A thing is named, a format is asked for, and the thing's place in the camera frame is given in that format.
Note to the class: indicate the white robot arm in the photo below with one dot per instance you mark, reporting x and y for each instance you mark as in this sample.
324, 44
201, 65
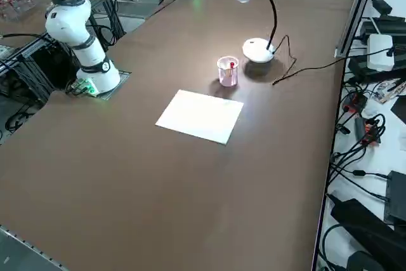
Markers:
95, 58

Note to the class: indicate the flat black box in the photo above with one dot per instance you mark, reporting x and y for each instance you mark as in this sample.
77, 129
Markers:
387, 26

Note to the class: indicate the black device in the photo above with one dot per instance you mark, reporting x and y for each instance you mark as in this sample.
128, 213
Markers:
364, 263

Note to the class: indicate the aluminium frame rail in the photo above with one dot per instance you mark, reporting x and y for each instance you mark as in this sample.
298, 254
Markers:
31, 47

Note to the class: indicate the large black power adapter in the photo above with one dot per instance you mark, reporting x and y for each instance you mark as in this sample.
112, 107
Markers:
364, 220

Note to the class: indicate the black rectangular box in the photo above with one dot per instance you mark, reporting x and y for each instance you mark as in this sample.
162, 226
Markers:
396, 195

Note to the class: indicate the white power adapter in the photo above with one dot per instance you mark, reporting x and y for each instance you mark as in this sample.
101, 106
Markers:
379, 49

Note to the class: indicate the red and black module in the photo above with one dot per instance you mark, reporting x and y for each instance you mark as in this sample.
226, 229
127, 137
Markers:
355, 101

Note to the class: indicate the clear plastic cup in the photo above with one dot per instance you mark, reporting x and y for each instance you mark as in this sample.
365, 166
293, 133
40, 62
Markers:
226, 79

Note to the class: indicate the orange and black module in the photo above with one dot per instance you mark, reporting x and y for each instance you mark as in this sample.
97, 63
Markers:
368, 133

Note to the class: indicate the black sheet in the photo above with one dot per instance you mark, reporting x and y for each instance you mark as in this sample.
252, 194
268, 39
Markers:
400, 109

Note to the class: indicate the grey metal plate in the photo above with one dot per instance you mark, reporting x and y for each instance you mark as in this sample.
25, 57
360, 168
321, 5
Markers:
19, 255

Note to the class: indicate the white paper sheet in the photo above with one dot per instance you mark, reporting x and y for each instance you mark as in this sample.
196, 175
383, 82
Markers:
200, 115

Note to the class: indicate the white gooseneck desk lamp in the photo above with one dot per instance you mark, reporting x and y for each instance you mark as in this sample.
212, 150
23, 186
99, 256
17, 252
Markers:
257, 50

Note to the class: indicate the printed card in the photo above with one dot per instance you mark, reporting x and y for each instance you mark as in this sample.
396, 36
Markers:
388, 90

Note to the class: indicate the small black power brick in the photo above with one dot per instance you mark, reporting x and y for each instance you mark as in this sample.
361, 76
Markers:
382, 6

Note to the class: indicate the aluminium profile post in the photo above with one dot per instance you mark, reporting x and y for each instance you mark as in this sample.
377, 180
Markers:
355, 14

